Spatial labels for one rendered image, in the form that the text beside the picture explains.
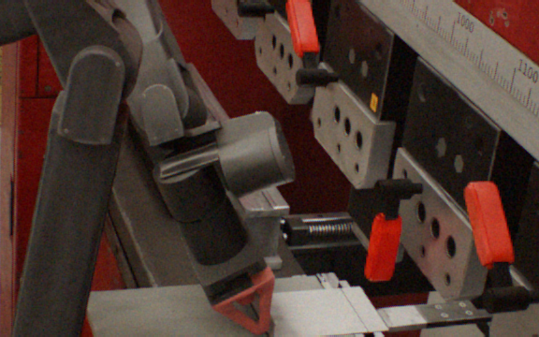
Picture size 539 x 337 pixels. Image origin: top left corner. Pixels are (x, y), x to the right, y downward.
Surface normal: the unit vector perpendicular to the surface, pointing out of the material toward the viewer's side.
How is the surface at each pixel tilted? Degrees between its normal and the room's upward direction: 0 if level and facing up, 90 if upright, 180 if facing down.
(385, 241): 91
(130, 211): 0
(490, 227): 39
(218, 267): 28
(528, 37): 90
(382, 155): 90
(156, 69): 59
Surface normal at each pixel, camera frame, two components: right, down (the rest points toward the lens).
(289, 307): 0.11, -0.89
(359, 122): -0.94, 0.04
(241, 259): -0.34, -0.78
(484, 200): 0.29, -0.40
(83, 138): 0.05, 0.33
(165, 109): -0.22, -0.12
